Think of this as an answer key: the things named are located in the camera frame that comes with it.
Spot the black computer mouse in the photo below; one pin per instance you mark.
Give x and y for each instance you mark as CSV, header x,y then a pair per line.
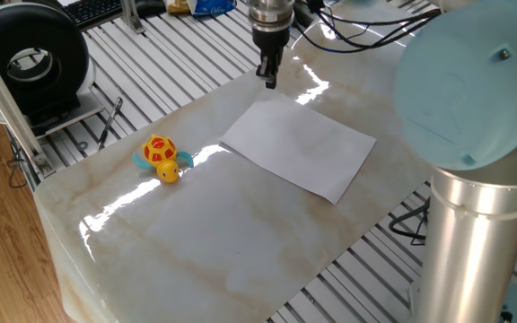
x,y
151,6

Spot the yellow orange toy turtle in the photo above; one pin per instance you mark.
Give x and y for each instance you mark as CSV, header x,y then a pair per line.
x,y
160,152

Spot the black computer keyboard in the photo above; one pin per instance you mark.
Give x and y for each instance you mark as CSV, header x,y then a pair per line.
x,y
92,11

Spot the white zip tie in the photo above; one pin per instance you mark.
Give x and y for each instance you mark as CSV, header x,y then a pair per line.
x,y
465,211

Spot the blue snack bag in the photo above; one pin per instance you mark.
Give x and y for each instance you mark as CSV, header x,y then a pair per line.
x,y
211,6

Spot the white paper sheet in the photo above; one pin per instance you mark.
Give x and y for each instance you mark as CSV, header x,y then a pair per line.
x,y
299,145

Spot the short aluminium profile post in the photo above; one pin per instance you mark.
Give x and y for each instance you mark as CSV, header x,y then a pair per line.
x,y
132,18

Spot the small metal washer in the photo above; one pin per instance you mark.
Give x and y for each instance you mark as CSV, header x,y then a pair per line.
x,y
79,145

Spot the glossy marble pattern mat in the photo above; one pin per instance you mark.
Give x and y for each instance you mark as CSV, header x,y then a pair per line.
x,y
218,233

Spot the yellow snack bag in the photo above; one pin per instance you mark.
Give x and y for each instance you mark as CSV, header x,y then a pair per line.
x,y
177,5

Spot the aluminium frame rail with bracket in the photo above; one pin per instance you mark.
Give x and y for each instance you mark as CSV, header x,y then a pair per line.
x,y
2,98

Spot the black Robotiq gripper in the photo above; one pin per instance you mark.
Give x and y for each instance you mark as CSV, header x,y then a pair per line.
x,y
271,42

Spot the black pen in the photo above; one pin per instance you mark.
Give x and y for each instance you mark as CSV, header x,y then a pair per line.
x,y
109,123

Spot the silver grey UR5 robot arm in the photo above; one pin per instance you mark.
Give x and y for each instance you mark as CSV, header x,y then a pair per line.
x,y
465,89

